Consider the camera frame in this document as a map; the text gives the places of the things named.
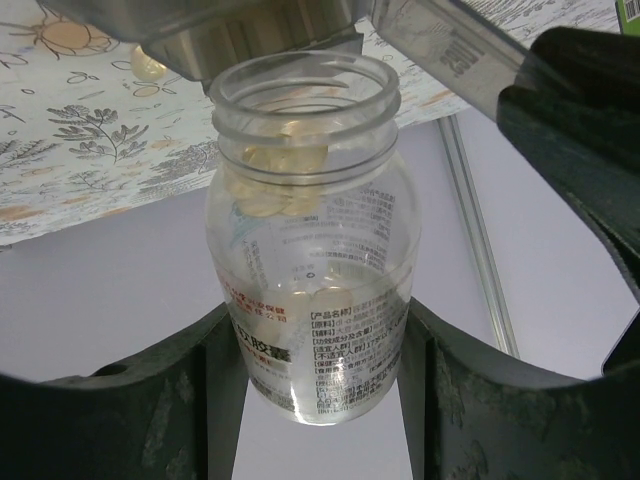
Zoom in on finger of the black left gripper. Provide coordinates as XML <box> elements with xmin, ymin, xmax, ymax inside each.
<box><xmin>497</xmin><ymin>24</ymin><xmax>640</xmax><ymax>374</ymax></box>

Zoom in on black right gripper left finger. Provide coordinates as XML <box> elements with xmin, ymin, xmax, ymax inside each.
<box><xmin>1</xmin><ymin>305</ymin><xmax>248</xmax><ymax>479</ymax></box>

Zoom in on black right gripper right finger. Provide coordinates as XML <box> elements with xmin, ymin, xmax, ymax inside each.
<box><xmin>398</xmin><ymin>301</ymin><xmax>639</xmax><ymax>479</ymax></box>

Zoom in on green pill bottle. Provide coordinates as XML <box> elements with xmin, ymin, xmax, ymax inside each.
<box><xmin>615</xmin><ymin>0</ymin><xmax>640</xmax><ymax>37</ymax></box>

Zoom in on clear pill bottle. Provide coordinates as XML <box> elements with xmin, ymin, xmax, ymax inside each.
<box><xmin>205</xmin><ymin>51</ymin><xmax>421</xmax><ymax>426</ymax></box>

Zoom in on grey weekly pill organizer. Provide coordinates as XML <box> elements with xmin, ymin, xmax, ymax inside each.
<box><xmin>46</xmin><ymin>0</ymin><xmax>529</xmax><ymax>118</ymax></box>

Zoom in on floral table mat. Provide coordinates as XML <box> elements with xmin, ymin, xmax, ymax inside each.
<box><xmin>1</xmin><ymin>1</ymin><xmax>617</xmax><ymax>245</ymax></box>

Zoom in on spilled amber capsule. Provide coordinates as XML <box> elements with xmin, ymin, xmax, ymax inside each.
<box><xmin>130</xmin><ymin>45</ymin><xmax>167</xmax><ymax>82</ymax></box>

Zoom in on left aluminium corner post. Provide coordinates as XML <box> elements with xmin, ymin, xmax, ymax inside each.
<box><xmin>437</xmin><ymin>115</ymin><xmax>520</xmax><ymax>359</ymax></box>

